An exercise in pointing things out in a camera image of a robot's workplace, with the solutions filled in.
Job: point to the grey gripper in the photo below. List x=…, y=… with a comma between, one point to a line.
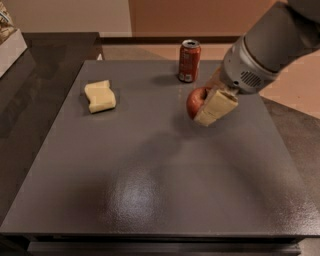
x=240, y=71

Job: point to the red apple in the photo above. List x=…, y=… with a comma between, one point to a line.
x=195, y=100

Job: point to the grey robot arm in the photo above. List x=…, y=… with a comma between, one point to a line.
x=286, y=32

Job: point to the yellow sponge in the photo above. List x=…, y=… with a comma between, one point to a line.
x=100, y=96

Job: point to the red soda can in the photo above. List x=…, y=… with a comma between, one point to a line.
x=189, y=60

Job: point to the dark side counter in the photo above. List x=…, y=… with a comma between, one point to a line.
x=31, y=95

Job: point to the white box at left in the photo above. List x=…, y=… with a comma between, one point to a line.
x=11, y=50

